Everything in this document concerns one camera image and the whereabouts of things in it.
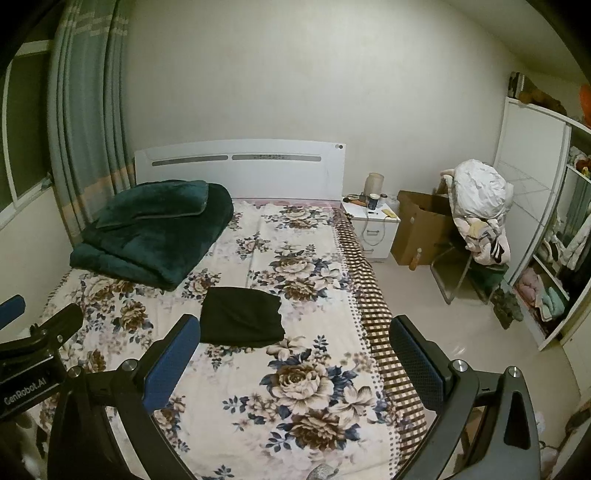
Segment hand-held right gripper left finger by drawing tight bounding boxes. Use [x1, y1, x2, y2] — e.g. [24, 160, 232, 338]
[46, 314, 201, 480]

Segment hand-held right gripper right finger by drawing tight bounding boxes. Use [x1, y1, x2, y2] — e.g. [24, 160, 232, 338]
[389, 315, 542, 480]

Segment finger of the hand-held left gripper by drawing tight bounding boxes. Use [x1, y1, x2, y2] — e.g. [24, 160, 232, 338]
[0, 295, 27, 330]
[28, 302, 84, 352]

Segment pink folded clothes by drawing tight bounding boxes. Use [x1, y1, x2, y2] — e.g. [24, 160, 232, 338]
[516, 270, 546, 302]

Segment cream clothes pile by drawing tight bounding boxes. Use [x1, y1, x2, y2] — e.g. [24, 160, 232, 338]
[452, 215, 511, 266]

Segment hanging clothes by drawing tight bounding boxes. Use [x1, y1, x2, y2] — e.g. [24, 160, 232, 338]
[542, 215, 591, 274]

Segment brown checkered bed sheet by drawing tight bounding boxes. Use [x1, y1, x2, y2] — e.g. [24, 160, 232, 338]
[332, 210, 428, 467]

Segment green velvet blanket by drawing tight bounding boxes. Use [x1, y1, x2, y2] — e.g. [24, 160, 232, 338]
[69, 180, 235, 291]

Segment floral blanket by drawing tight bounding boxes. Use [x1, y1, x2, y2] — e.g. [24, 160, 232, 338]
[34, 198, 393, 480]

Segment metal folding chair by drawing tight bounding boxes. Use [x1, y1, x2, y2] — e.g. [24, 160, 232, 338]
[429, 244, 509, 305]

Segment white nightstand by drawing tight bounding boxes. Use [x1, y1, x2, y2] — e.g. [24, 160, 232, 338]
[341, 194, 400, 264]

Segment cardboard box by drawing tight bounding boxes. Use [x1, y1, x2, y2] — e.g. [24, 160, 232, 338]
[390, 190, 455, 267]

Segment black white-striped garment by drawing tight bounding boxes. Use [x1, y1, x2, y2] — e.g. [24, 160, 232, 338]
[488, 237, 509, 265]

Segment teal folded towel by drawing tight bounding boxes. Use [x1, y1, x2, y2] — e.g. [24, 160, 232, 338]
[538, 286, 567, 322]

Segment green velvet pillow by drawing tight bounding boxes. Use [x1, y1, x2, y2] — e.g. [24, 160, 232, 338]
[95, 180, 211, 232]

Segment white puffy jacket bundle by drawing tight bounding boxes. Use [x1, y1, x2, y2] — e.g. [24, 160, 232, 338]
[440, 159, 514, 222]

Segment grey-green curtain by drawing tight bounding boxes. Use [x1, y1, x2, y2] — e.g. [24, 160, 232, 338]
[46, 0, 137, 250]

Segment window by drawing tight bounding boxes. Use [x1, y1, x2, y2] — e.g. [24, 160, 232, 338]
[0, 39, 56, 213]

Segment white bed headboard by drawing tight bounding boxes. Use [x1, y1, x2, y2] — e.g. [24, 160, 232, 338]
[134, 139, 347, 208]

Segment white wardrobe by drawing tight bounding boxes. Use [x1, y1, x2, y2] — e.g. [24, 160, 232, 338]
[493, 95, 591, 352]

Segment brown items on wardrobe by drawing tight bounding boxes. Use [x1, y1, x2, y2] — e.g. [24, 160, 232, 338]
[508, 71, 568, 116]

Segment white cable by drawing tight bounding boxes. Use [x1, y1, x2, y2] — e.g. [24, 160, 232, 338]
[361, 210, 385, 253]

